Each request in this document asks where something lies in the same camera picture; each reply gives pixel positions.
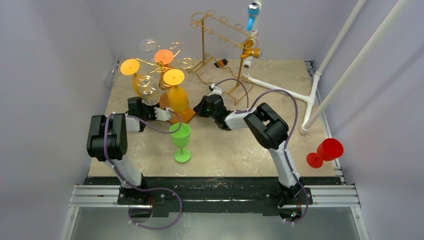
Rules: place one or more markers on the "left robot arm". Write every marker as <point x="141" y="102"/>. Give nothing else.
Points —
<point x="107" y="141"/>

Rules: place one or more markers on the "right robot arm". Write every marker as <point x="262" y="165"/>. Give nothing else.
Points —
<point x="269" y="130"/>

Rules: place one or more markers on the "small orange black object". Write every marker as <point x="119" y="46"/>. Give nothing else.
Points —
<point x="221" y="63"/>

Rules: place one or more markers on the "tall clear flute glass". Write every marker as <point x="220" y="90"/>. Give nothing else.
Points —
<point x="149" y="45"/>

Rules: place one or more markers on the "orange pipe fitting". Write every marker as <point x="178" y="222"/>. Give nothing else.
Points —
<point x="249" y="49"/>

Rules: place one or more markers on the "white pvc pipe frame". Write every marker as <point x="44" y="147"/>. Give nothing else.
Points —
<point x="365" y="74"/>

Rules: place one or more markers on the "yellow goblet front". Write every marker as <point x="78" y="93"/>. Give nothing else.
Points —
<point x="177" y="96"/>

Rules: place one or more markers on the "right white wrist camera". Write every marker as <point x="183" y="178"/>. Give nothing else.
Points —
<point x="215" y="90"/>

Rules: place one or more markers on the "gold rectangular wire rack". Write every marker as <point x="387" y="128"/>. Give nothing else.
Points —
<point x="233" y="34"/>

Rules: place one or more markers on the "red plastic goblet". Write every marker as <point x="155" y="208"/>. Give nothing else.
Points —
<point x="329" y="150"/>

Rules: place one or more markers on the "green plastic goblet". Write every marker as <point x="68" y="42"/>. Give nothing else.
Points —
<point x="180" y="139"/>

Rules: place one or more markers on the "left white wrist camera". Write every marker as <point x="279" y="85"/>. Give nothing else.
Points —
<point x="163" y="115"/>

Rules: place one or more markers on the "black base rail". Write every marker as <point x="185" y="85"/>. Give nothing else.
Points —
<point x="244" y="195"/>

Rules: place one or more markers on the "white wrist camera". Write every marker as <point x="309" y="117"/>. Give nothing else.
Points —
<point x="215" y="90"/>
<point x="163" y="115"/>

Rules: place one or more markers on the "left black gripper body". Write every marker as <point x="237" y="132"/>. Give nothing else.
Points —
<point x="148" y="112"/>

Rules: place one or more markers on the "gold scroll glass rack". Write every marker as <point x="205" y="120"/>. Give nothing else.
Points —
<point x="186" y="64"/>

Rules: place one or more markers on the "yellow goblet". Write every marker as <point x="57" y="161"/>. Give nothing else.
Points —
<point x="177" y="96"/>
<point x="130" y="67"/>

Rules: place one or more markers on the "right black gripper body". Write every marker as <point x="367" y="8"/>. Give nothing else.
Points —
<point x="202" y="108"/>

